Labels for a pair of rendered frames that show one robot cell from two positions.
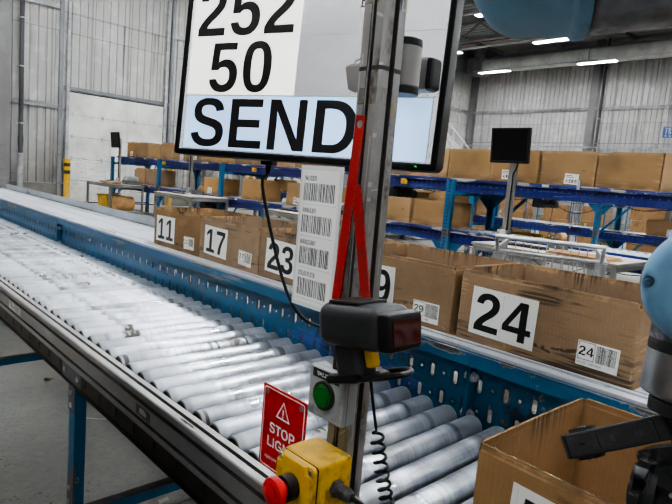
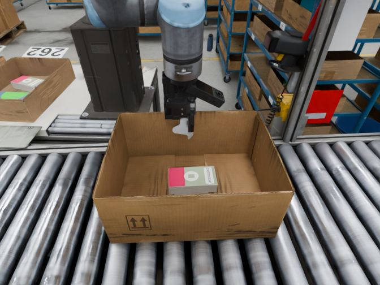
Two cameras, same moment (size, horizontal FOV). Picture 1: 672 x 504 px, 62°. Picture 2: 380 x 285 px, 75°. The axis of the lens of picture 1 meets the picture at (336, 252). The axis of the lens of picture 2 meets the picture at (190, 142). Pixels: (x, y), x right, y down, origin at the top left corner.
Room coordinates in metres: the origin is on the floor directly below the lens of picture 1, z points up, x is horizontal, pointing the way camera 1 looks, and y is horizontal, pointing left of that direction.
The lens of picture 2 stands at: (0.90, -0.77, 1.30)
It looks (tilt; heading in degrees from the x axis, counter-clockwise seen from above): 40 degrees down; 130
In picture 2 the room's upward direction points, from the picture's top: straight up
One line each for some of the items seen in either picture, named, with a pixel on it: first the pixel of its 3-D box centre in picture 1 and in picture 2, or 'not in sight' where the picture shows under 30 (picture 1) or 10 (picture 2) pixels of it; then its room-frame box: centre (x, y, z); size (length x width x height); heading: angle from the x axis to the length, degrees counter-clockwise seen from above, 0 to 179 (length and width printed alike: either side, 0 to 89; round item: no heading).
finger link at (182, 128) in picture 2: not in sight; (182, 129); (0.52, -0.36, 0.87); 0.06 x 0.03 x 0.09; 44
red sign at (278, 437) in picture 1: (295, 442); (313, 108); (0.76, 0.03, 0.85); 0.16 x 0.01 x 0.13; 44
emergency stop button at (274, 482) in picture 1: (282, 489); not in sight; (0.66, 0.04, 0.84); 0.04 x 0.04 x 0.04; 44
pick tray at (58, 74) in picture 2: not in sight; (22, 86); (-0.27, -0.50, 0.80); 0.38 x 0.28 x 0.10; 126
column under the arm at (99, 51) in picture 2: not in sight; (113, 65); (0.09, -0.27, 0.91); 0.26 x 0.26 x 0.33; 38
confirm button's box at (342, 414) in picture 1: (331, 393); (300, 80); (0.71, -0.01, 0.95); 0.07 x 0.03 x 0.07; 44
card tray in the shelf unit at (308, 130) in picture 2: not in sight; (292, 115); (0.54, 0.69, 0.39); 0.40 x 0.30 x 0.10; 134
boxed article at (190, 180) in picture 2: not in sight; (192, 180); (0.61, -0.42, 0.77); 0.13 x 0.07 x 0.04; 44
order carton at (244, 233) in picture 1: (260, 243); not in sight; (2.12, 0.29, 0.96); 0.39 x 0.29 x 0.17; 43
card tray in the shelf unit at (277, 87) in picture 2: not in sight; (302, 87); (0.55, 0.69, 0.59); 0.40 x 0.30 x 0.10; 132
